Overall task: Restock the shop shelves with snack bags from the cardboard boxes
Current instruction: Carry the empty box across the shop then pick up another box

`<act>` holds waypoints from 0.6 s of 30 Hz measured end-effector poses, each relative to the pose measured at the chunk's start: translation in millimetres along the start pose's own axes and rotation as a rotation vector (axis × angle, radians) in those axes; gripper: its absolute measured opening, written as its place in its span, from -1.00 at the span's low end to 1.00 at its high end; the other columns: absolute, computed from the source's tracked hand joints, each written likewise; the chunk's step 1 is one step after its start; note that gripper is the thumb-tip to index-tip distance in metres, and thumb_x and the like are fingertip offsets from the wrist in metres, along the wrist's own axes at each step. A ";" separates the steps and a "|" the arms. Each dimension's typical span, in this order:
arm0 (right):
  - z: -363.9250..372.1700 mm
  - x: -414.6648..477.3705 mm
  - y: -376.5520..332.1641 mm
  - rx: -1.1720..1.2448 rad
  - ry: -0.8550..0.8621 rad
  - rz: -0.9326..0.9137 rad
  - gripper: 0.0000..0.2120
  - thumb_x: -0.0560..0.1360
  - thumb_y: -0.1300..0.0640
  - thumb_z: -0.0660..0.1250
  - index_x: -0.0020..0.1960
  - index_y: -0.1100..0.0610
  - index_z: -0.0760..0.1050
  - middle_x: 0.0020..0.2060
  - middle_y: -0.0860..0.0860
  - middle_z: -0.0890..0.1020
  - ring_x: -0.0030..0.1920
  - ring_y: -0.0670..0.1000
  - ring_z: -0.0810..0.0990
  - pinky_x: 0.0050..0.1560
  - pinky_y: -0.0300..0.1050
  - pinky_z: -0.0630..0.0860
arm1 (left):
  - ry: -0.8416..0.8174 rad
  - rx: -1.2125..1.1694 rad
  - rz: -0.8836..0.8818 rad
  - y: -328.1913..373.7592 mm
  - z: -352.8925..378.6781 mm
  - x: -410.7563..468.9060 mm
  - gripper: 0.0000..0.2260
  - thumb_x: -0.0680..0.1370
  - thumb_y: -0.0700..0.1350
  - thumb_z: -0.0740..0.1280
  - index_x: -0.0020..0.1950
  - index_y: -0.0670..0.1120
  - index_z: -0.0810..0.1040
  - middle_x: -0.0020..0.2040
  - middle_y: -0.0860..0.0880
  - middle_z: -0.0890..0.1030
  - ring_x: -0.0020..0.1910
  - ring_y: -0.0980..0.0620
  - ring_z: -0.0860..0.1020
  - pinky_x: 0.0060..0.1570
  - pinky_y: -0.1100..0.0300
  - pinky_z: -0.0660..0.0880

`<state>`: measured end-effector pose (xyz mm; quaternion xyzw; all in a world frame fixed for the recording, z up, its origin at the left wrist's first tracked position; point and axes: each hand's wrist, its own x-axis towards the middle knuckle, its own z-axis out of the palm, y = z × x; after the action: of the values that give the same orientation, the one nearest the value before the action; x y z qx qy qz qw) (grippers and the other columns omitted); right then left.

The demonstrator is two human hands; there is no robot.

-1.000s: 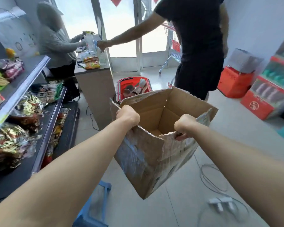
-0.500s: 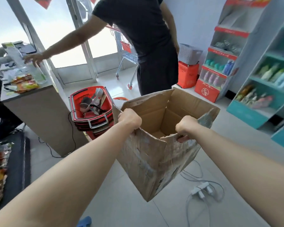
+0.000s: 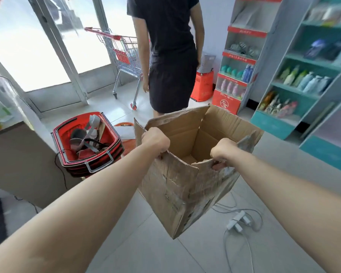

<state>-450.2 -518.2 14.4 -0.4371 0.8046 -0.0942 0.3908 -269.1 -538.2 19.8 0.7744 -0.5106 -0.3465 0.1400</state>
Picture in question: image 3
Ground glass door grey frame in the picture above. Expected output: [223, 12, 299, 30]
[0, 0, 138, 113]

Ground row of colourful bottles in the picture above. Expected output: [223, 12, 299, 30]
[258, 91, 299, 119]

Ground white floor cables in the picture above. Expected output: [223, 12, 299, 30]
[211, 193, 264, 273]

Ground row of pale bottles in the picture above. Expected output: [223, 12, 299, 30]
[278, 64, 333, 96]

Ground person's left forearm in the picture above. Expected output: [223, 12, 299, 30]
[0, 143, 165, 273]

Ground metal shopping cart red handle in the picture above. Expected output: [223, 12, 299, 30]
[84, 27, 153, 111]

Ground row of pale packets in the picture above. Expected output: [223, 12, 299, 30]
[307, 2, 341, 27]

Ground cardboard box with white label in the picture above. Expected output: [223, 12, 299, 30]
[134, 104, 265, 240]

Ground person's left hand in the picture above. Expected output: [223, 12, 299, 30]
[141, 127, 171, 157]

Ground red white display stand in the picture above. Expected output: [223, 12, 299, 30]
[211, 0, 285, 116]

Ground clutter of grey tools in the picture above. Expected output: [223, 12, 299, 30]
[69, 114, 110, 160]

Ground white floor power strip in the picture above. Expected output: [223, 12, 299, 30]
[226, 210, 253, 234]

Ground clear plastic packets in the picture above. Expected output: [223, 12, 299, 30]
[229, 41, 261, 59]

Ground person's right hand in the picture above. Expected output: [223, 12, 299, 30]
[210, 138, 241, 171]

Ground blue packets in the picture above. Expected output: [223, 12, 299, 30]
[304, 38, 341, 65]

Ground black counter cable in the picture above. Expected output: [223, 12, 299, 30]
[14, 149, 69, 214]

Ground stack of red shopping baskets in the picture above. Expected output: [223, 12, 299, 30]
[52, 111, 125, 178]

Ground orange red plastic crate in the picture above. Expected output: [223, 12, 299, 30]
[190, 70, 214, 102]

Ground grey brown counter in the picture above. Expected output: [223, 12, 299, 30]
[0, 121, 84, 209]

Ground person's right forearm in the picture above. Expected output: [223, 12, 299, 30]
[230, 147, 341, 273]

